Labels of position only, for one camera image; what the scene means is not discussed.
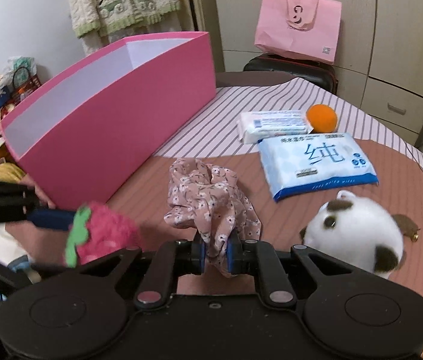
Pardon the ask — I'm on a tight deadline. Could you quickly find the pink strawberry plush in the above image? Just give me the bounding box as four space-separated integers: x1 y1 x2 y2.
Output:
63 202 142 267

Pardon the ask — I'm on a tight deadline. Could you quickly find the floral pink cloth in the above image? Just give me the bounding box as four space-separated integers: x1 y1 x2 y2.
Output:
163 158 262 277

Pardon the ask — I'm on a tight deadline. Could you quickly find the pink storage box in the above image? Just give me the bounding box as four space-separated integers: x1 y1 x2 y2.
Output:
1 32 216 210

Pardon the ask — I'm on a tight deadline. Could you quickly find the blue wet wipes pack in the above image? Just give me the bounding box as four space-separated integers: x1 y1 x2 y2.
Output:
258 133 378 202

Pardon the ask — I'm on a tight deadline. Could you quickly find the white brown plush toy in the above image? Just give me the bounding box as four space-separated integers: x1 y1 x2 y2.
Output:
300 190 420 279

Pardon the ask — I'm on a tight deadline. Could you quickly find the white tissue pack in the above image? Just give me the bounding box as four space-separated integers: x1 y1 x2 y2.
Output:
237 110 312 145

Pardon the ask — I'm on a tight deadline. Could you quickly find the orange foam ball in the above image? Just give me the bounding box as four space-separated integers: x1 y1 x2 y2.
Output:
306 104 338 133

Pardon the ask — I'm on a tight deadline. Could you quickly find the striped pink bed sheet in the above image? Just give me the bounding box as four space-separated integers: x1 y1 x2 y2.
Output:
108 72 423 297

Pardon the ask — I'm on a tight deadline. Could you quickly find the black suitcase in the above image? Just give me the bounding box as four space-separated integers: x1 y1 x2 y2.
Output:
243 53 338 94

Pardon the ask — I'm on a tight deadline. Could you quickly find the pink paper shopping bag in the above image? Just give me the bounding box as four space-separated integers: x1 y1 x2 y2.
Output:
255 0 342 65

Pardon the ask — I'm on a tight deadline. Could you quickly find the grey wardrobe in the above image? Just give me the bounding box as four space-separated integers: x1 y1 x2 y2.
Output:
202 0 423 143

